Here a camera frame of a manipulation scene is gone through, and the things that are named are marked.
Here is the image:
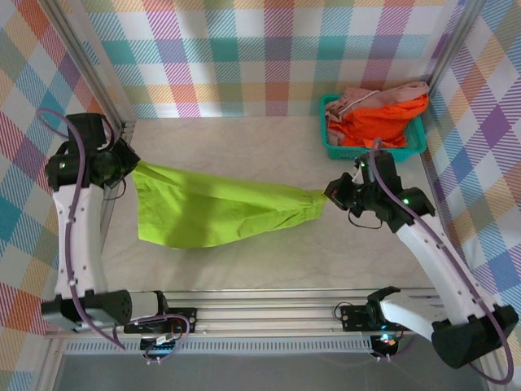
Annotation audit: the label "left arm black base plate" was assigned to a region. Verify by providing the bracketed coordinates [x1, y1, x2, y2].
[124, 307, 198, 335]

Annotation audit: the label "aluminium mounting rails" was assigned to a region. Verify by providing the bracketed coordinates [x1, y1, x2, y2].
[44, 287, 496, 339]

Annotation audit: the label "dusty pink shorts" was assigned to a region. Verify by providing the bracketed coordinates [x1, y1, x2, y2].
[324, 80, 431, 146]

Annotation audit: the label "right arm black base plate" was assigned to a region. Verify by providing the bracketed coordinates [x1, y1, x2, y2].
[340, 303, 392, 332]

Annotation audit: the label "grey slotted cable duct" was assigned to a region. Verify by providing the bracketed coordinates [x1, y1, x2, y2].
[63, 340, 375, 355]

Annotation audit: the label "teal plastic mesh basket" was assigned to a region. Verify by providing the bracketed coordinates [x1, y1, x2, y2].
[320, 93, 428, 163]

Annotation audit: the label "left gripper thin black cable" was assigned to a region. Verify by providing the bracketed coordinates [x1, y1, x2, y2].
[101, 178, 127, 201]

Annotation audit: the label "aluminium corner post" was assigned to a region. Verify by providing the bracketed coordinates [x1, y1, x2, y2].
[46, 0, 138, 130]
[421, 0, 489, 103]

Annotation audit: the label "gripper thin black cable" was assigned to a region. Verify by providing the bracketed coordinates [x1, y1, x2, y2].
[348, 210, 383, 231]
[101, 178, 127, 201]

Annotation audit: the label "right gripper thin black cable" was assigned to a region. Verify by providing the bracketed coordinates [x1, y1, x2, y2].
[348, 210, 383, 231]

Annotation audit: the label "aluminium side rail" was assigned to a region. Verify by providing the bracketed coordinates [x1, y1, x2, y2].
[71, 121, 138, 305]

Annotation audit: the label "lime green shorts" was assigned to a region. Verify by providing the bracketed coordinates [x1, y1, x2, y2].
[130, 160, 326, 250]

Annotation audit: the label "orange shorts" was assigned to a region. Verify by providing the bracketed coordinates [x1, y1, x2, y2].
[328, 94, 431, 150]

